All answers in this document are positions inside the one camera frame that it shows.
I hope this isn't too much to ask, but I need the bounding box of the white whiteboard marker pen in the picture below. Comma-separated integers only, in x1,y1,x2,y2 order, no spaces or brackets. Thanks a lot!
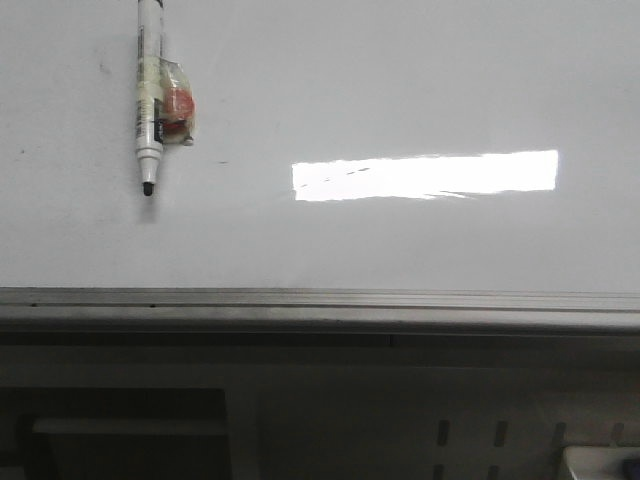
135,0,164,197

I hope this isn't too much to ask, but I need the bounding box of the white whiteboard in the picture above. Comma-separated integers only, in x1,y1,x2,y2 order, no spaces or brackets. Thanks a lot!
1,1,639,293

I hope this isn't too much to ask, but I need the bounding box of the white box with blue item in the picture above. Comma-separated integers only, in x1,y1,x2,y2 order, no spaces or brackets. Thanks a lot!
556,446,639,480

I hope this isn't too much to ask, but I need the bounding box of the aluminium whiteboard frame tray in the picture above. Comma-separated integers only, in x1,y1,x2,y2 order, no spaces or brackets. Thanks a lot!
1,287,639,342

